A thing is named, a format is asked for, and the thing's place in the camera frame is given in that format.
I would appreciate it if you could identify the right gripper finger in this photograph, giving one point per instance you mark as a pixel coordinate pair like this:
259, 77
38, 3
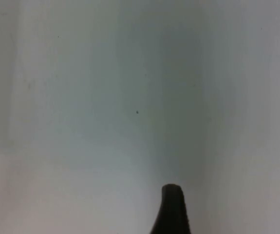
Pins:
172, 212

